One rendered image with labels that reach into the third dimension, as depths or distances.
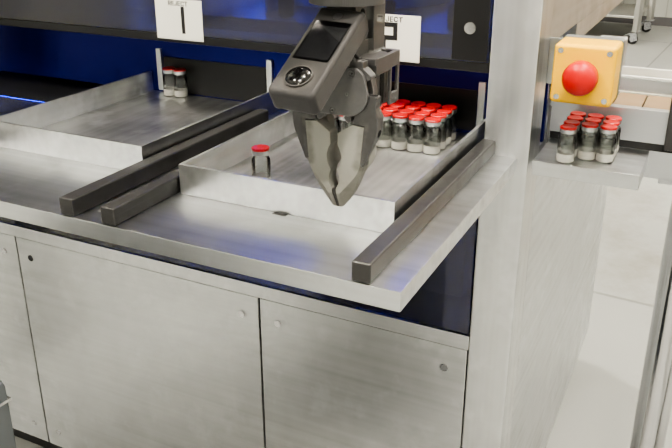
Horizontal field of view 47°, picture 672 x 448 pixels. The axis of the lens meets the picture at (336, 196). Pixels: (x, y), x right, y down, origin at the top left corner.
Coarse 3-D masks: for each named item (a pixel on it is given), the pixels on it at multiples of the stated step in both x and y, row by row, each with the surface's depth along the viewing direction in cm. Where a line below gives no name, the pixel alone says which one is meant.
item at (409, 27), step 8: (392, 16) 101; (400, 16) 100; (408, 16) 100; (416, 16) 99; (400, 24) 101; (408, 24) 100; (416, 24) 100; (392, 32) 101; (400, 32) 101; (408, 32) 100; (416, 32) 100; (392, 40) 102; (400, 40) 101; (408, 40) 101; (416, 40) 100; (392, 48) 102; (400, 48) 102; (408, 48) 101; (416, 48) 101; (400, 56) 102; (408, 56) 102; (416, 56) 101
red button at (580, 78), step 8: (576, 64) 90; (584, 64) 89; (592, 64) 90; (568, 72) 90; (576, 72) 89; (584, 72) 89; (592, 72) 89; (568, 80) 90; (576, 80) 90; (584, 80) 89; (592, 80) 89; (568, 88) 91; (576, 88) 90; (584, 88) 90; (592, 88) 90
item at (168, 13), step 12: (156, 0) 116; (168, 0) 115; (180, 0) 115; (192, 0) 114; (156, 12) 117; (168, 12) 116; (180, 12) 115; (192, 12) 114; (168, 24) 117; (180, 24) 116; (192, 24) 115; (168, 36) 118; (180, 36) 117; (192, 36) 116
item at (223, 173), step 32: (256, 128) 100; (288, 128) 108; (480, 128) 101; (192, 160) 88; (224, 160) 94; (288, 160) 98; (384, 160) 98; (416, 160) 98; (448, 160) 90; (192, 192) 87; (224, 192) 85; (256, 192) 83; (288, 192) 81; (320, 192) 80; (384, 192) 88; (416, 192) 82; (352, 224) 79; (384, 224) 77
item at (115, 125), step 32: (96, 96) 121; (128, 96) 127; (160, 96) 129; (192, 96) 129; (0, 128) 103; (32, 128) 100; (64, 128) 111; (96, 128) 111; (128, 128) 111; (160, 128) 111; (192, 128) 101; (96, 160) 97; (128, 160) 94
